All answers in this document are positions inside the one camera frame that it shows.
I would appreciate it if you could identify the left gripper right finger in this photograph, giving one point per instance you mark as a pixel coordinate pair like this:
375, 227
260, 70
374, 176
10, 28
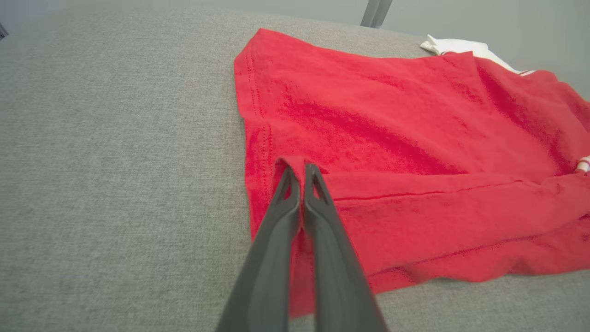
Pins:
334, 267

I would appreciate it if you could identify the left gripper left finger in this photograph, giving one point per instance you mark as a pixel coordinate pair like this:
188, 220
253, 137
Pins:
267, 258

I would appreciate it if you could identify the red jersey with white trim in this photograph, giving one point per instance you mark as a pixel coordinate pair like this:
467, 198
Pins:
392, 138

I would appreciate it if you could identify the grey fabric sofa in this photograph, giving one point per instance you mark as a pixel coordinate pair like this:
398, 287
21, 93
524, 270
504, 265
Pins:
115, 161

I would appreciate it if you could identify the grey metal post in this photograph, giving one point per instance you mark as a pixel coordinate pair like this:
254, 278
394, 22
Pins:
375, 11

